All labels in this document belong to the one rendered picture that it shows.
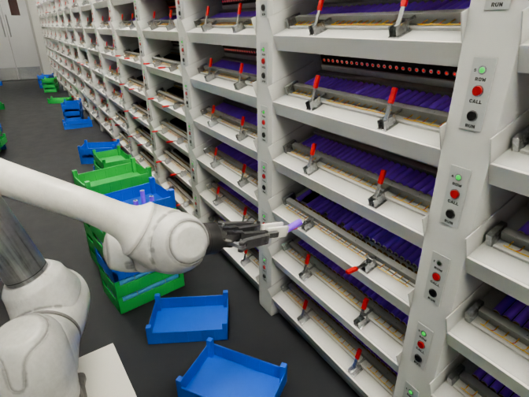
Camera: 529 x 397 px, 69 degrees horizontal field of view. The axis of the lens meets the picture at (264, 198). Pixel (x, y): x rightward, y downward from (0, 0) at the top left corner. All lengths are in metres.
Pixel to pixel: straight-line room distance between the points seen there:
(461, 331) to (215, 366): 0.84
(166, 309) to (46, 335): 0.83
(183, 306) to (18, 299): 0.79
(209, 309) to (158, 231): 1.07
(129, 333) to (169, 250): 1.05
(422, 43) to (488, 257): 0.43
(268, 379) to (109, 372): 0.52
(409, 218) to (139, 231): 0.59
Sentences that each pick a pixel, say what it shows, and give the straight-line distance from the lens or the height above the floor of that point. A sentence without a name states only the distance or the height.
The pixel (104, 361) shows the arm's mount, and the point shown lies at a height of 0.24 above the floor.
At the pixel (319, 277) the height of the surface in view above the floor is 0.31.
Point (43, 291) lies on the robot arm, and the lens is 1.08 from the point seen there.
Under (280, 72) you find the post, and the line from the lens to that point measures 1.25.
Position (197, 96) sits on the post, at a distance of 1.89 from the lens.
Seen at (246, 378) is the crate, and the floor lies 0.00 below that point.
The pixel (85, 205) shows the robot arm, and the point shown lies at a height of 0.83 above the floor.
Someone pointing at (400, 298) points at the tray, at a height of 0.48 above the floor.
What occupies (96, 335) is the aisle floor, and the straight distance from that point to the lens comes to 1.70.
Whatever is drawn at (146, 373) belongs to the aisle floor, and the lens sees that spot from 1.50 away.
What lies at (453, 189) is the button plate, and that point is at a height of 0.80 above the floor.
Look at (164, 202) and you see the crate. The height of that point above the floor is 0.44.
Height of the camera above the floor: 1.09
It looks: 25 degrees down
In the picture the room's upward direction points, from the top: straight up
